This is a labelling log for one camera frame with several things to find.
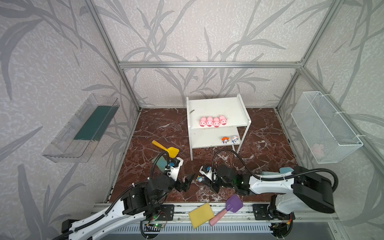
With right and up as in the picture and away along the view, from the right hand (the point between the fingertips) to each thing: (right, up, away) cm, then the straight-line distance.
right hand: (203, 175), depth 80 cm
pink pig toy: (0, +29, -13) cm, 32 cm away
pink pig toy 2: (+3, +29, -13) cm, 32 cm away
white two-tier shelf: (+17, +28, -10) cm, 34 cm away
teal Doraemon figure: (-2, -1, -2) cm, 3 cm away
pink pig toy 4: (+9, +30, -12) cm, 33 cm away
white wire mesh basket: (+53, +24, -17) cm, 61 cm away
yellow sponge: (-1, -16, -9) cm, 19 cm away
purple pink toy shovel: (+16, -13, -4) cm, 21 cm away
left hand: (-6, +7, -9) cm, 13 cm away
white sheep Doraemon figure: (+17, +20, -1) cm, 26 cm away
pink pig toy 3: (+6, +29, -13) cm, 32 cm away
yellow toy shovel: (-19, +10, +15) cm, 26 cm away
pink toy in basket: (+57, +15, -7) cm, 60 cm away
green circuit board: (-21, -20, -10) cm, 31 cm away
